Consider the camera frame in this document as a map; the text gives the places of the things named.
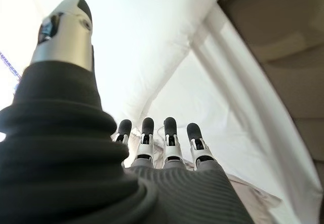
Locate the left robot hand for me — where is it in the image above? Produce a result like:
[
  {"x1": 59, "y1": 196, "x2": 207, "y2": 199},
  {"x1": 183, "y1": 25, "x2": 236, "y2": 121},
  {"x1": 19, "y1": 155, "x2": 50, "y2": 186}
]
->
[{"x1": 0, "y1": 0, "x2": 255, "y2": 224}]

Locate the white bed sheet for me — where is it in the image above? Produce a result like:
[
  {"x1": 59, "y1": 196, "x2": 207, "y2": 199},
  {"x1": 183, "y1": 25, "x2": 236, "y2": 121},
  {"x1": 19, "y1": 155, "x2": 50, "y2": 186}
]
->
[{"x1": 141, "y1": 3, "x2": 324, "y2": 224}]

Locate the beige padded headboard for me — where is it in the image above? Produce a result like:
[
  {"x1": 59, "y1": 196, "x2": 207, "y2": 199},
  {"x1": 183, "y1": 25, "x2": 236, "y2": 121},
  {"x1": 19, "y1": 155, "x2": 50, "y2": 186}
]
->
[{"x1": 217, "y1": 0, "x2": 324, "y2": 169}]

